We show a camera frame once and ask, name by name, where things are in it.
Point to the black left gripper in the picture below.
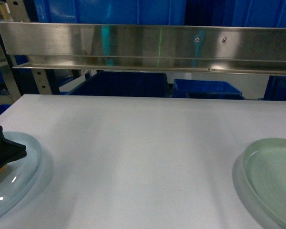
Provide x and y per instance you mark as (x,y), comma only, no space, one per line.
(10,151)

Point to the light blue glass plate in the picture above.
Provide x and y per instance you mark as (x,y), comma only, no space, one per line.
(17,177)

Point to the blue bin behind table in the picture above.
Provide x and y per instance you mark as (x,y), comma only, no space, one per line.
(199,89)

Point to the light green glass plate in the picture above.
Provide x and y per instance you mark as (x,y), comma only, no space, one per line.
(263,165)

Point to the large blue upper bin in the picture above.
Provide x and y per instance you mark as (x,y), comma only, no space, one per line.
(229,13)

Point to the dark blue bin under rail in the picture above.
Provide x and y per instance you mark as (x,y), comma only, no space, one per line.
(125,84)

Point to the steel rack upright post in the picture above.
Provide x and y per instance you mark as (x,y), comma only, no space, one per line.
(15,82)

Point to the stainless steel shelf rail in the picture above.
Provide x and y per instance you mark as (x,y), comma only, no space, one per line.
(236,50)

